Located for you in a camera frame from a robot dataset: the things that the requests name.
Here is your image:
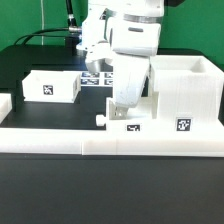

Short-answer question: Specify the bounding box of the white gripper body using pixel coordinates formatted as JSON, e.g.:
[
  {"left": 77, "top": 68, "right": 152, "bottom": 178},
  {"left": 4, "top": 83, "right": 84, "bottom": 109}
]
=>
[{"left": 113, "top": 54, "right": 150, "bottom": 108}]

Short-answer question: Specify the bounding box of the white drawer front one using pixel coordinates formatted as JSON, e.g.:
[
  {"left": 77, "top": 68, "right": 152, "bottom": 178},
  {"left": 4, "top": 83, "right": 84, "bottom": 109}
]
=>
[{"left": 96, "top": 97, "right": 156, "bottom": 132}]

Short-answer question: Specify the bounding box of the white drawer one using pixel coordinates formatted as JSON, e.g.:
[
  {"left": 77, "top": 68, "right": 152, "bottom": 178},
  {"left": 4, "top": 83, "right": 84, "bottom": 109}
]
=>
[
  {"left": 96, "top": 97, "right": 156, "bottom": 132},
  {"left": 22, "top": 70, "right": 81, "bottom": 103}
]

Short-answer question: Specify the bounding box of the white drawer cabinet box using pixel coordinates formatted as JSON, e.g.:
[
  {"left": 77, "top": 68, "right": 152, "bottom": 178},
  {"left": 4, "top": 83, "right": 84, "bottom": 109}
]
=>
[{"left": 150, "top": 55, "right": 224, "bottom": 131}]

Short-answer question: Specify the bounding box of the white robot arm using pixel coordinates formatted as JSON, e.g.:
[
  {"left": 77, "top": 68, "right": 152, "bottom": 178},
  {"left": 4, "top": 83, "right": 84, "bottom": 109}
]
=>
[{"left": 85, "top": 0, "right": 164, "bottom": 108}]

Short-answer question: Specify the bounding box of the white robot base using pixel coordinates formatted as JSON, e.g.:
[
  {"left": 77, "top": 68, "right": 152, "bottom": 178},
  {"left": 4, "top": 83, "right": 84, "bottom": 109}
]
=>
[{"left": 76, "top": 0, "right": 111, "bottom": 60}]

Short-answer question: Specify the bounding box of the fiducial marker sheet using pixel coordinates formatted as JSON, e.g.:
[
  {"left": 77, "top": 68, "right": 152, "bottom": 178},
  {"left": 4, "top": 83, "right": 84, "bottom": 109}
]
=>
[{"left": 81, "top": 72, "right": 113, "bottom": 87}]

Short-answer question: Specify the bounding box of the black cable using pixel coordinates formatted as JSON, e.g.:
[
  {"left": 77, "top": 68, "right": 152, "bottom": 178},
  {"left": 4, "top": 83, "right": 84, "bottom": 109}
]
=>
[{"left": 13, "top": 0, "right": 83, "bottom": 46}]

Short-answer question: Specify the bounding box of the white foam border frame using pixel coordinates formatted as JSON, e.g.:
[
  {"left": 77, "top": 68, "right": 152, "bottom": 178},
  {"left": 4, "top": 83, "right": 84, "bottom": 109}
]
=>
[{"left": 0, "top": 93, "right": 224, "bottom": 157}]

